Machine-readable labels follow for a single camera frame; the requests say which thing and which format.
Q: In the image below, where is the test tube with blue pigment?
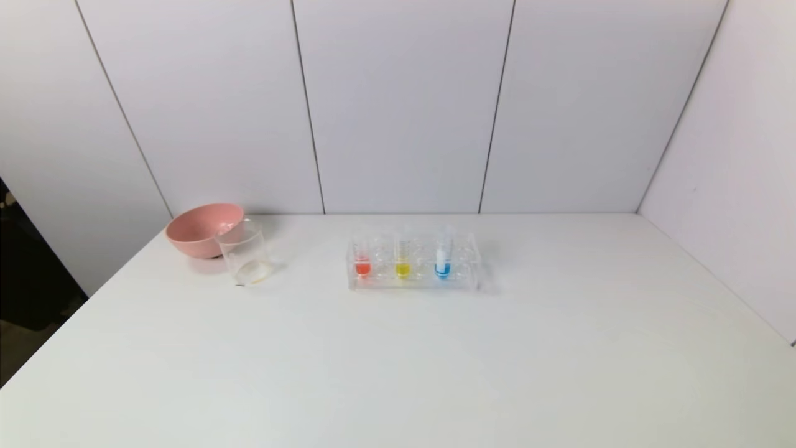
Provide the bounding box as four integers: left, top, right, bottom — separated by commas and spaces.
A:
434, 225, 454, 280

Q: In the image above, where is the clear glass beaker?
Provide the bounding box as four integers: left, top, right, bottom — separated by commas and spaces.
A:
215, 217, 275, 287

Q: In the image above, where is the pink plastic bowl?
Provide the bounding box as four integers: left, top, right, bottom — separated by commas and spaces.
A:
165, 202, 245, 259

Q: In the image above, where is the test tube with yellow pigment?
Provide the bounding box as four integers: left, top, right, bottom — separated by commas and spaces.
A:
394, 226, 413, 280

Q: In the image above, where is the test tube with red pigment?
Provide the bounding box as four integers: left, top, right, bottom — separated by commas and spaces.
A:
354, 233, 373, 279

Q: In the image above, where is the clear acrylic tube rack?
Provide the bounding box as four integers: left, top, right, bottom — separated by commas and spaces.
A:
346, 231, 483, 292

